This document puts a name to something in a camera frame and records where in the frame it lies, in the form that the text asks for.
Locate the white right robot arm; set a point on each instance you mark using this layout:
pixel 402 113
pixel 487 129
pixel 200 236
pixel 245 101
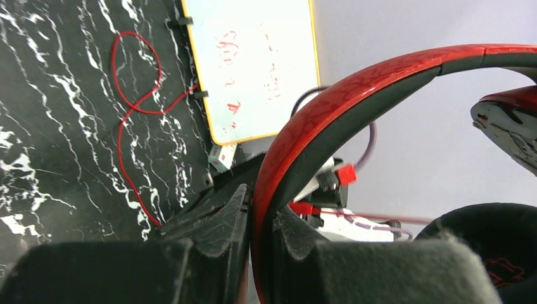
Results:
pixel 304 169

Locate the small white red box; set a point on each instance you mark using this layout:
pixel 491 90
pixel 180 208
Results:
pixel 222 157

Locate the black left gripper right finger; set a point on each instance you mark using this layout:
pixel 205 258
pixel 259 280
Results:
pixel 308 268

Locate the yellow framed whiteboard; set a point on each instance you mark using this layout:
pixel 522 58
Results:
pixel 254 59

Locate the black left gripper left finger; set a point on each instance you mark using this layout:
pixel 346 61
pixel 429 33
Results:
pixel 202 262

